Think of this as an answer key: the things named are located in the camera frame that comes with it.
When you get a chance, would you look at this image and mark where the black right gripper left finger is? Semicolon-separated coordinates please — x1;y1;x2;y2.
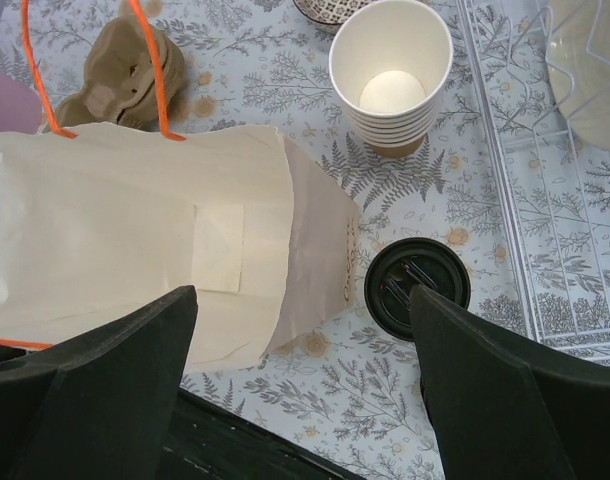
0;286;198;479

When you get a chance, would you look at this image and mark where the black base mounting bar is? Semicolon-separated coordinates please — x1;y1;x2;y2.
156;389;362;480

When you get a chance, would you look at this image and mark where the pink straw holder cup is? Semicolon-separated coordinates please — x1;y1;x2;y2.
0;73;42;134

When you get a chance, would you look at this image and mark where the stack of paper cups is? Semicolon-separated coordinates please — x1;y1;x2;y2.
329;1;454;158

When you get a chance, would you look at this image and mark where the black plastic cup lid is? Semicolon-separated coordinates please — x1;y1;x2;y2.
364;237;471;342

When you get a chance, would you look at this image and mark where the white wire dish rack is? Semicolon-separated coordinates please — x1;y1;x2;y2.
457;1;610;365

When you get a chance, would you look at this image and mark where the patterned ceramic bowl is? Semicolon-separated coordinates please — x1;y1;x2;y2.
293;0;371;34

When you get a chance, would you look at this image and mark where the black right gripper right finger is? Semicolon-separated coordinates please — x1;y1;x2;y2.
410;286;610;479

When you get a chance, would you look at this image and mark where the stack of cardboard cup carriers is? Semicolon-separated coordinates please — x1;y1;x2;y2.
55;16;158;130

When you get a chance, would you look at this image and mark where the floral patterned table mat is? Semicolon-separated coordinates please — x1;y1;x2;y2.
11;1;561;479

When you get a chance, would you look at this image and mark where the cream ceramic plate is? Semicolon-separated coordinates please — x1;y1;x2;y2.
546;1;610;151

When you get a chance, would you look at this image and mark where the beige paper takeout bag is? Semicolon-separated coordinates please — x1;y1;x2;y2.
0;0;364;375

